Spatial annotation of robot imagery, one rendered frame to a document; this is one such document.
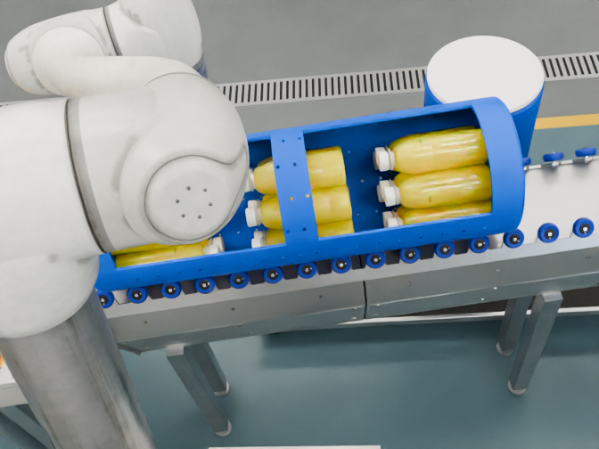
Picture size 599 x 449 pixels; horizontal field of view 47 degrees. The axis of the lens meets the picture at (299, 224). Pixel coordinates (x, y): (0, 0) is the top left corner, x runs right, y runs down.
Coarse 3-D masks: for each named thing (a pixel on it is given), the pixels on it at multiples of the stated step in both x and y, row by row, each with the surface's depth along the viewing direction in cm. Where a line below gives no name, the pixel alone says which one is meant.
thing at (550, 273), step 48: (528, 192) 159; (576, 192) 158; (528, 240) 152; (192, 288) 155; (336, 288) 154; (384, 288) 155; (432, 288) 156; (480, 288) 157; (528, 288) 167; (576, 288) 177; (144, 336) 159; (192, 336) 169; (240, 336) 179
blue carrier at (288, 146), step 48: (288, 144) 135; (336, 144) 154; (384, 144) 155; (288, 192) 131; (240, 240) 157; (288, 240) 134; (336, 240) 135; (384, 240) 137; (432, 240) 140; (96, 288) 141
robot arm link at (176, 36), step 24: (120, 0) 101; (144, 0) 99; (168, 0) 100; (120, 24) 102; (144, 24) 101; (168, 24) 101; (192, 24) 105; (120, 48) 103; (144, 48) 103; (168, 48) 105; (192, 48) 107
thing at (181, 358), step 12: (168, 348) 180; (180, 348) 180; (168, 360) 181; (180, 360) 181; (192, 360) 188; (180, 372) 188; (192, 372) 188; (192, 384) 194; (204, 384) 199; (192, 396) 201; (204, 396) 202; (216, 396) 214; (204, 408) 209; (216, 408) 211; (216, 420) 218; (228, 420) 231; (216, 432) 229; (228, 432) 229
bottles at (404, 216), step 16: (400, 176) 145; (400, 208) 149; (432, 208) 140; (448, 208) 140; (464, 208) 139; (480, 208) 139; (320, 224) 141; (336, 224) 141; (352, 224) 141; (384, 224) 151; (400, 224) 141; (208, 240) 151; (256, 240) 143; (272, 240) 141; (128, 256) 142; (144, 256) 142; (160, 256) 141; (176, 256) 141; (192, 256) 141
